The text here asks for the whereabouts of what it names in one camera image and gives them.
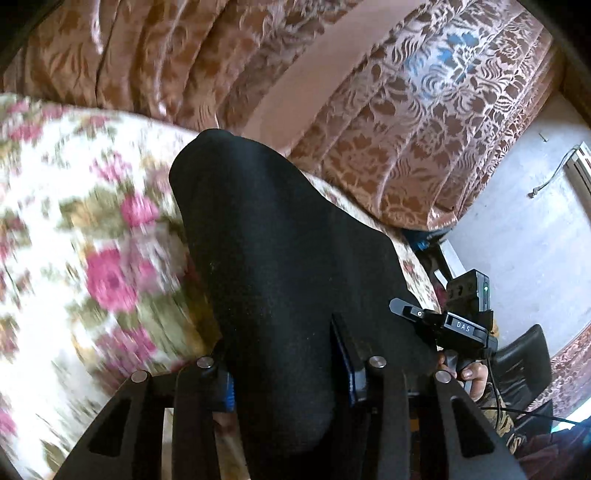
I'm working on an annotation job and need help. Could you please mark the grey wall cable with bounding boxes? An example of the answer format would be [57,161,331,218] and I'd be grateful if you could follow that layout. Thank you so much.
[529,154,579,199]

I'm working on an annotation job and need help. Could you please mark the black plastic chair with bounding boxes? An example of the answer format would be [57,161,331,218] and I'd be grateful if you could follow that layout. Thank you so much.
[492,323,555,418]

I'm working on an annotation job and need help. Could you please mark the black cable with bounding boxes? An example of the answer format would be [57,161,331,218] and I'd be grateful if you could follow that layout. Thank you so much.
[487,351,583,426]

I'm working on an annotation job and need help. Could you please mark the white wall fixture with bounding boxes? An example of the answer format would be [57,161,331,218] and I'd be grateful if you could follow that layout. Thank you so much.
[566,142,591,197]

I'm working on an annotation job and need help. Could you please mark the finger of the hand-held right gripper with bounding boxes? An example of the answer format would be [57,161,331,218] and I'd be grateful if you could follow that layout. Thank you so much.
[389,298,446,331]

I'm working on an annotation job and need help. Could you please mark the plain brown curtain strip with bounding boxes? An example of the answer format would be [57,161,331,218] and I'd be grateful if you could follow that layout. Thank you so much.
[242,18,419,156]

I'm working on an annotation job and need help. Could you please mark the black pants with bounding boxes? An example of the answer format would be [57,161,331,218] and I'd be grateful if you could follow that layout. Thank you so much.
[168,129,439,480]

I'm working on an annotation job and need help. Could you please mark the floral bed blanket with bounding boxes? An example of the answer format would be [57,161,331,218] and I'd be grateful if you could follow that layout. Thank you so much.
[0,92,444,480]

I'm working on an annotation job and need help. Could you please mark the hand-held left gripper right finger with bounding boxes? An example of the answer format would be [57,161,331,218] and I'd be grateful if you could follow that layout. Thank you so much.
[331,313,527,480]

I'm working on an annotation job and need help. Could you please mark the person's right hand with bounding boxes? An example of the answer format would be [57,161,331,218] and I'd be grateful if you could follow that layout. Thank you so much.
[436,351,490,400]

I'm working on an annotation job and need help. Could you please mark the brown patterned curtain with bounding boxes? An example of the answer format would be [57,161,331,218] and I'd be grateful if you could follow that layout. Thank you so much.
[0,0,566,232]

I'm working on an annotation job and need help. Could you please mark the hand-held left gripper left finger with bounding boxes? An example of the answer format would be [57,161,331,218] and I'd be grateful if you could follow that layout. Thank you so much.
[53,356,237,480]

